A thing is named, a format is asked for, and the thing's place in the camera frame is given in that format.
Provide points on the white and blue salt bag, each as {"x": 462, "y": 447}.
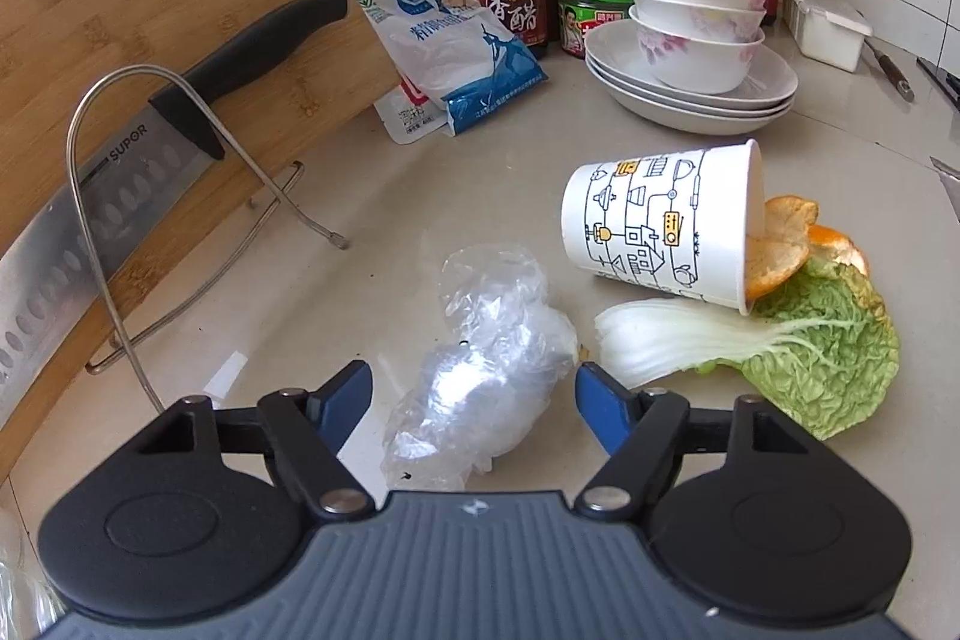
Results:
{"x": 450, "y": 63}

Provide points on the white printed paper cup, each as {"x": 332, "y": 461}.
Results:
{"x": 645, "y": 227}

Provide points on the metal spatula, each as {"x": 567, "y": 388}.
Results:
{"x": 892, "y": 74}

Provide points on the green lid sauce jar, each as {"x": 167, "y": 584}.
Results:
{"x": 592, "y": 21}

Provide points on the clear plastic bag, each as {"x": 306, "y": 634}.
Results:
{"x": 480, "y": 385}

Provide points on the white plastic lidded container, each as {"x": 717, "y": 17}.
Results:
{"x": 825, "y": 36}

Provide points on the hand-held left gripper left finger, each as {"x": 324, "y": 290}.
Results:
{"x": 345, "y": 400}

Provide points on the napa cabbage leaf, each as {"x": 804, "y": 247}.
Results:
{"x": 825, "y": 355}

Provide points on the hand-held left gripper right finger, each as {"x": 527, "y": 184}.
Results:
{"x": 604, "y": 407}

